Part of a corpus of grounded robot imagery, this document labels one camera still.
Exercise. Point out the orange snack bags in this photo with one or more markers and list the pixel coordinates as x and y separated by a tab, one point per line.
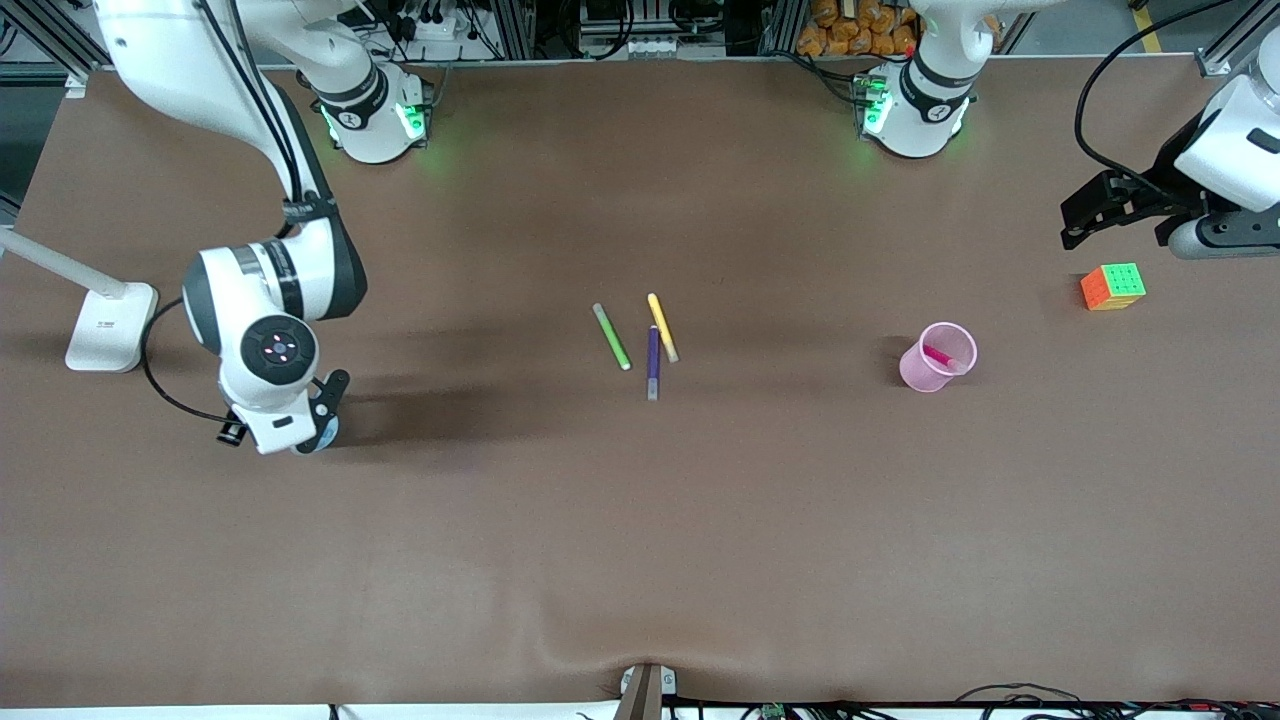
850	25

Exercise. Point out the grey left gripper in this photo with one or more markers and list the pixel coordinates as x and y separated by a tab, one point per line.
1168	172

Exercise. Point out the purple marker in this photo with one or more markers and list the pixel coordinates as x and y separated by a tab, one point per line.
653	365

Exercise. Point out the colourful puzzle cube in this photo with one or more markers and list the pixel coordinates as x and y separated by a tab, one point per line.
1115	287

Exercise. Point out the white power strip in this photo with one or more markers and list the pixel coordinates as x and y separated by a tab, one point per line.
652	46

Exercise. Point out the metal table edge bracket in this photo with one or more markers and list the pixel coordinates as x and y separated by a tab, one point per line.
645	690

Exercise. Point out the aluminium frame profile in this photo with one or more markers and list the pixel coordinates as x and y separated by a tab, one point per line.
60	30

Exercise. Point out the pink cup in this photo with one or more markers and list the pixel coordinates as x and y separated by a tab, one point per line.
920	375

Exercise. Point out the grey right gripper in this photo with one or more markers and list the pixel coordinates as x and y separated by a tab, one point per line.
241	430

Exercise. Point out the white desk lamp base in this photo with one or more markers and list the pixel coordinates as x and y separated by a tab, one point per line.
110	328

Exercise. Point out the pink marker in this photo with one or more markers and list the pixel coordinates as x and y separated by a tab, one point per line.
942	358

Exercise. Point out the yellow marker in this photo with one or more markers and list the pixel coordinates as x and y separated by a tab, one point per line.
662	326

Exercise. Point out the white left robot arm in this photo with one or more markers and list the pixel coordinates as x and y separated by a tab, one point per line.
920	100

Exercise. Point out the green marker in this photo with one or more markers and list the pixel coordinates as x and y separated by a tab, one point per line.
612	338

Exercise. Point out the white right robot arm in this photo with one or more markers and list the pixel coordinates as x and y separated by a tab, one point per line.
260	300

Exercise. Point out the light blue cup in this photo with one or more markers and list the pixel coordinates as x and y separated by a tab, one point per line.
328	441

